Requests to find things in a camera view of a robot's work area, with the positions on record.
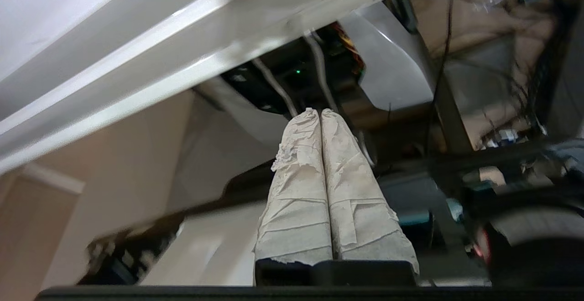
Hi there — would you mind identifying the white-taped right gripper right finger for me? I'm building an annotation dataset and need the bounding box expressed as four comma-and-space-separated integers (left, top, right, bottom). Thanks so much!
321, 109, 420, 275

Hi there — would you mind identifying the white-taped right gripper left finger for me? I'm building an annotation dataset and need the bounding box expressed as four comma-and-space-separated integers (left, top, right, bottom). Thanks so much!
253, 108, 333, 265

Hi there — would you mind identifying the grey cabinet drawer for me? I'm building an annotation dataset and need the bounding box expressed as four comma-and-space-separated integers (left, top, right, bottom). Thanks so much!
0, 0, 443, 175

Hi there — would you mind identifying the silver black robot base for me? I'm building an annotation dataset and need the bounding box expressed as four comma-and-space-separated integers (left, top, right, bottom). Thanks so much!
196, 2, 435, 156

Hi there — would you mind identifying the grey cable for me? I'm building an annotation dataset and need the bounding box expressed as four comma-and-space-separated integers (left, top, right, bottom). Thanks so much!
252, 57, 298, 118
303, 32, 339, 111

